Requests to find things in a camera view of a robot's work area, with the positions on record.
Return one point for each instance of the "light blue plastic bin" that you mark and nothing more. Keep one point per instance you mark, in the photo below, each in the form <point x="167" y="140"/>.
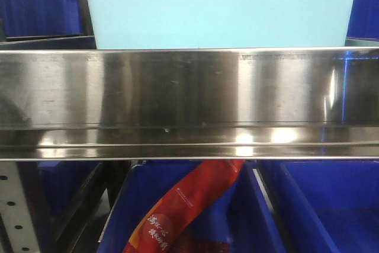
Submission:
<point x="205" y="24"/>

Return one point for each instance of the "stainless steel shelf rail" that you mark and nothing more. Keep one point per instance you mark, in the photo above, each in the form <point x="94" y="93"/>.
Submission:
<point x="289" y="103"/>

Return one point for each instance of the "dark blue centre storage bin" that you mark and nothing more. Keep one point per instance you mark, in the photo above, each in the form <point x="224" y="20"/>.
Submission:
<point x="240" y="219"/>

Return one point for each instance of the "red snack bag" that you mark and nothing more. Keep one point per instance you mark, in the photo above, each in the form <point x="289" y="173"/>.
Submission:
<point x="166" y="220"/>

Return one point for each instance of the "perforated grey rack upright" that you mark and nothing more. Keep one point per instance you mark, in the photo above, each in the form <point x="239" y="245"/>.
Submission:
<point x="15" y="213"/>

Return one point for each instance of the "dark blue upper-left bin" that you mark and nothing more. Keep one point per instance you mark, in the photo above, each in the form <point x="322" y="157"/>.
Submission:
<point x="27" y="18"/>

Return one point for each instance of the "dark blue storage bin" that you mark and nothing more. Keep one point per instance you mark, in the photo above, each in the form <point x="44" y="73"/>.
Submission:
<point x="240" y="219"/>
<point x="325" y="206"/>

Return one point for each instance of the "dark blue right storage bin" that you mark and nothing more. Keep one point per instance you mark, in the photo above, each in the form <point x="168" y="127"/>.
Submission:
<point x="325" y="206"/>

